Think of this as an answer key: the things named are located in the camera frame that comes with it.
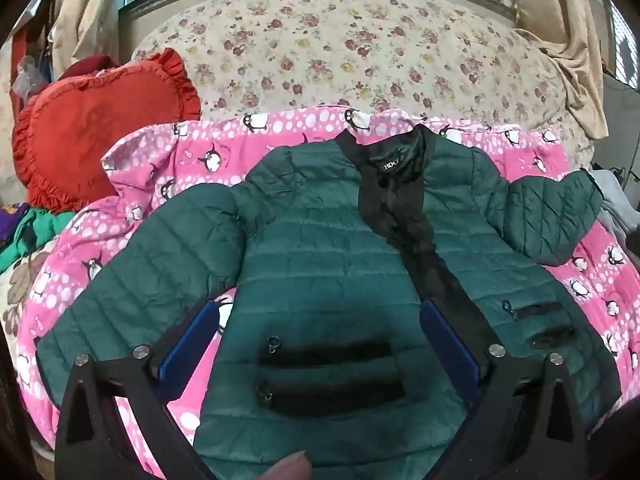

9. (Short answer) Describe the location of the dark green quilted jacket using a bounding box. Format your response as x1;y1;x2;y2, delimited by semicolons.
37;126;620;479

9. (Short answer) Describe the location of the person's thumb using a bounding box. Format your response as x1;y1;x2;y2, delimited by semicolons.
255;451;312;480

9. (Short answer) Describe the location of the pink penguin blanket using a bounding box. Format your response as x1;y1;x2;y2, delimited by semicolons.
14;106;639;442

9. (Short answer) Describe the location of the green knitted garment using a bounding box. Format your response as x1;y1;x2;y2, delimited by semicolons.
1;204;75;272

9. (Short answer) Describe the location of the grey garment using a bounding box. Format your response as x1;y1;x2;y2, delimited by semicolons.
589;169;639;269

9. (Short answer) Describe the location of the purple garment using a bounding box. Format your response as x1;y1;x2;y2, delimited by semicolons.
0;203;30;248

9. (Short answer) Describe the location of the red heart-shaped ruffled pillow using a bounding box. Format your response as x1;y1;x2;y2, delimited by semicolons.
12;48;201;212

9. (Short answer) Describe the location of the floral bed sheet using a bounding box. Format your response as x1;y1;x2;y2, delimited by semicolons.
131;0;594;167

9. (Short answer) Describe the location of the beige curtain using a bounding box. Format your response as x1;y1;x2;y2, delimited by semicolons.
49;0;119;76
512;0;608;140

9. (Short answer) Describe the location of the beige curtain left side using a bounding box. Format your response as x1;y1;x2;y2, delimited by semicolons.
49;0;119;76

